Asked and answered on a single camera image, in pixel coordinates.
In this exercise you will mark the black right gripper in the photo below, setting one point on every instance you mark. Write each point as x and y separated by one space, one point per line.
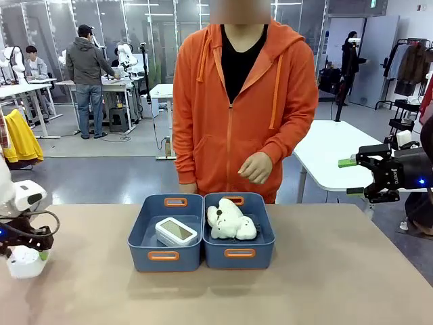
411 169

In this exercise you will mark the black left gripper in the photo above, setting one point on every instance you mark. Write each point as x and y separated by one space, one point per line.
15 232

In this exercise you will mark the white digital clock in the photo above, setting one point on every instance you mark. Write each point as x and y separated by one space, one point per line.
23 265
176 230

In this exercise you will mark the white cloud plush toy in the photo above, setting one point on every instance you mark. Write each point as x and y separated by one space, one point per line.
248 230
225 220

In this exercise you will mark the person's right forearm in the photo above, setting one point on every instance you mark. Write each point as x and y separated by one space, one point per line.
185 162

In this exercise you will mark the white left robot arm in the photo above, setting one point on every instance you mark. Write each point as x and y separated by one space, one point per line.
5 183

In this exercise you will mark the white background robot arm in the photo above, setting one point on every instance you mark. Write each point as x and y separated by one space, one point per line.
18 64
126 57

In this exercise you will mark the person's left forearm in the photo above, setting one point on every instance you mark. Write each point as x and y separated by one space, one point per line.
284 142

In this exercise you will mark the person's left hand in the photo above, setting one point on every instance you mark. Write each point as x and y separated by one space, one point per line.
258 167

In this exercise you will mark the person's right hand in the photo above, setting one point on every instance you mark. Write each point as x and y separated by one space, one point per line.
187 188

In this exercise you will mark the white rounded table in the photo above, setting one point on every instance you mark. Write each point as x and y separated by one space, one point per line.
338 152

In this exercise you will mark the person in dark clothes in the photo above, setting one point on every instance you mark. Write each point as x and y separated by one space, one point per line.
419 210

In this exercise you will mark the black utility cart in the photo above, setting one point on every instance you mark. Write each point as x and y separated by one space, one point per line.
402 105

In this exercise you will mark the black clothes rack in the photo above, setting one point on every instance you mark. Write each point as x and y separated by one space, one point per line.
384 91

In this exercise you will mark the red garment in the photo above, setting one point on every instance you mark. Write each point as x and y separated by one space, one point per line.
428 101

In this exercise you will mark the black bags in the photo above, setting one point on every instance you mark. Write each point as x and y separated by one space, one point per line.
329 79

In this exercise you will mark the yellow garment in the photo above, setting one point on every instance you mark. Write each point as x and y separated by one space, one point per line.
20 139

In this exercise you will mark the brown coat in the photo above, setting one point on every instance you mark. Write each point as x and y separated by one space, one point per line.
411 67

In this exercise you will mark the gray coat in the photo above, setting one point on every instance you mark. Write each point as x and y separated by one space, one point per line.
392 61

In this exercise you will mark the woman in black clothes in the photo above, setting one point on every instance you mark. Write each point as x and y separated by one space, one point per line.
350 61

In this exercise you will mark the plaid garment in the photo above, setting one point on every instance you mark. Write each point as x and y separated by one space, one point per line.
3 128

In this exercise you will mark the white office desk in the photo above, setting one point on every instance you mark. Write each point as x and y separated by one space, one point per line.
20 88
111 83

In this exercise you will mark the black step stool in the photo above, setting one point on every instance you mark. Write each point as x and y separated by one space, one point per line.
119 120

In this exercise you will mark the person in orange hoodie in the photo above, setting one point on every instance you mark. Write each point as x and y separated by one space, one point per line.
216 118

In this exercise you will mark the seated man gray hoodie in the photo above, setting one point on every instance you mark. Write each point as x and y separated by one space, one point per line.
35 67

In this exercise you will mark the man in gray jacket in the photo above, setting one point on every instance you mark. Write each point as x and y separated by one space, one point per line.
86 64

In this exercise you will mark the small white desk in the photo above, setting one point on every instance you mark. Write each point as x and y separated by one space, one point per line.
162 89

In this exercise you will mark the black tripod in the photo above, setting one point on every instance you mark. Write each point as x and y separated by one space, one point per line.
145 67

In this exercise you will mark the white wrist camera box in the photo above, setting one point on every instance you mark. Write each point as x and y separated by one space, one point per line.
25 196
403 139

